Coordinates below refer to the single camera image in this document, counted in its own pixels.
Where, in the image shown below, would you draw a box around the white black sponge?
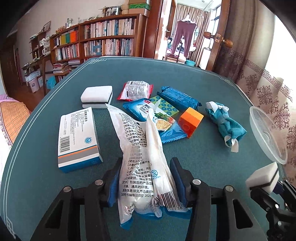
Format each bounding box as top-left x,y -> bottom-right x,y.
245,162 -> 280,194
80,85 -> 113,109

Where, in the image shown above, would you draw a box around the white cotton swab bag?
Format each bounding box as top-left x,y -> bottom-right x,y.
107,105 -> 191,230

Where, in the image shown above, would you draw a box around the white blue medicine box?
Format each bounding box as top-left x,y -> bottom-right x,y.
58,108 -> 103,173

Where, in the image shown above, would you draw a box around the clear plastic bowl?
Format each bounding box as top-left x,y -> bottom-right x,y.
249,106 -> 288,165

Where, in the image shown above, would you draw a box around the blue noodle snack packet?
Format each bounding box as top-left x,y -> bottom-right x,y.
123,98 -> 187,144

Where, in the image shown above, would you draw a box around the teal cloth bundle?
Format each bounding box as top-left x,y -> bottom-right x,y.
205,101 -> 247,153

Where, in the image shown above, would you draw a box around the orange yellow toy brick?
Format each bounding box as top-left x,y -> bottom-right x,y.
178,107 -> 204,138

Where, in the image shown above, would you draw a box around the green dotted card box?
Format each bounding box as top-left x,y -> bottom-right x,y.
149,95 -> 179,116

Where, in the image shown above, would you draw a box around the dark blue foil packet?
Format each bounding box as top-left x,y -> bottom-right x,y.
157,86 -> 202,111

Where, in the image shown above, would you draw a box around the green table mat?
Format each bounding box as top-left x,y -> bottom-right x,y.
1,57 -> 294,240

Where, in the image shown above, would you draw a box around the white black sponge on table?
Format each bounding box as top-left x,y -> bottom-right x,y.
80,85 -> 113,109

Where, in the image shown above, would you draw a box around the red white snack packet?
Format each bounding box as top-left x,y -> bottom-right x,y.
117,80 -> 154,101

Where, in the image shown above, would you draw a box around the bed with orange blanket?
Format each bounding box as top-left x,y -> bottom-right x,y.
0,94 -> 30,179

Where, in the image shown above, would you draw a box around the patterned curtain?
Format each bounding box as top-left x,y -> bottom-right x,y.
213,1 -> 295,184

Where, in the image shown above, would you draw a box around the wooden door with knob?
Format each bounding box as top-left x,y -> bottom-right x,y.
204,0 -> 233,71

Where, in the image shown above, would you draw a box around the small wooden side shelf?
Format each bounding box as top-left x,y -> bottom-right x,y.
22,30 -> 51,95

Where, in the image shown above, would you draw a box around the purple hanging pants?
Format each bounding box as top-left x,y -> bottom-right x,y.
171,21 -> 197,57

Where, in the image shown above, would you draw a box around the wooden bookshelf with books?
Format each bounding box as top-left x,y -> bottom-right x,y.
50,14 -> 147,76

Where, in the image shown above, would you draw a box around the stacked boxes on bookshelf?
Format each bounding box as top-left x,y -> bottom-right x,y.
121,0 -> 152,17

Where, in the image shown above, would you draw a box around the picture frame on bookshelf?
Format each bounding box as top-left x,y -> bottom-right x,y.
104,6 -> 122,16

